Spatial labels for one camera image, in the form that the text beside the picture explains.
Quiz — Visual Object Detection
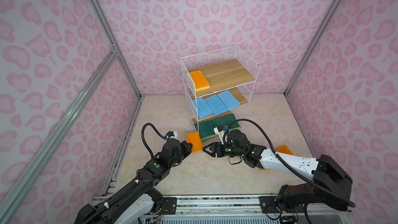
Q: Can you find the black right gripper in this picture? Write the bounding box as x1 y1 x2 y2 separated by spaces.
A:
201 142 244 158

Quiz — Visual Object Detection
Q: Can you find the orange sponge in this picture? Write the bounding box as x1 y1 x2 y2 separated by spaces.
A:
189 70 210 92
186 131 203 152
275 145 293 156

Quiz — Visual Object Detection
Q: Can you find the green sponge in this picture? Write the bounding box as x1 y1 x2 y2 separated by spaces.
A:
194 119 217 142
224 114 240 130
214 116 228 132

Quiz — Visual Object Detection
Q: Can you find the blue sponge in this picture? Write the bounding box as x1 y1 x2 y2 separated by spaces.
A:
217 90 240 111
205 95 228 116
192 97 212 119

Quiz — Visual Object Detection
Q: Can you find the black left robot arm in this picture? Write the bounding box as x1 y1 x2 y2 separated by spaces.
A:
74 123 193 224

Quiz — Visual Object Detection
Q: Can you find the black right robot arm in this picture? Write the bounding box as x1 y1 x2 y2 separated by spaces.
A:
203 119 356 212

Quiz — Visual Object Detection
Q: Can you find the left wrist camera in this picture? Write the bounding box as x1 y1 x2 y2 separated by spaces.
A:
165 131 178 140

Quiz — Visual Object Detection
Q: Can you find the white wire wooden shelf rack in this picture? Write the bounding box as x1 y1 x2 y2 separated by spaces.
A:
180 46 261 143

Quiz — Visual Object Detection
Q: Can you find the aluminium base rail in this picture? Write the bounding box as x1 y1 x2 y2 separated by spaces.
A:
90 194 357 224

